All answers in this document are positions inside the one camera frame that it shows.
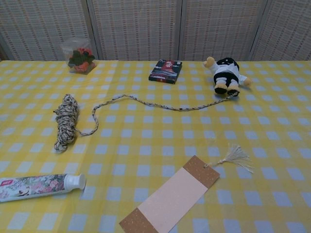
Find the floral toothpaste tube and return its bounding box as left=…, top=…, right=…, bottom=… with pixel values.
left=0, top=173, right=87, bottom=203

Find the clear box with red ornaments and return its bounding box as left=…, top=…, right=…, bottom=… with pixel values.
left=61, top=38, right=99, bottom=74

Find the dark pagoda print card box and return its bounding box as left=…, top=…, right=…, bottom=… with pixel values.
left=148, top=59, right=183, bottom=85

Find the black and white plush doll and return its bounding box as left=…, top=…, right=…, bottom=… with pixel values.
left=203, top=56, right=253, bottom=98

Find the woven bamboo folding screen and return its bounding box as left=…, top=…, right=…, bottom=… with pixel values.
left=0, top=0, right=311, bottom=62

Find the yellow checked tablecloth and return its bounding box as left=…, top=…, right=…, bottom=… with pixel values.
left=0, top=60, right=311, bottom=233

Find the brown pink tasselled bookmark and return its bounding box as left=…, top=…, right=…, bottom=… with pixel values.
left=119, top=143, right=255, bottom=233

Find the speckled beige braided rope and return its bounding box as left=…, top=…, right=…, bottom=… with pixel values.
left=53, top=93, right=240, bottom=154

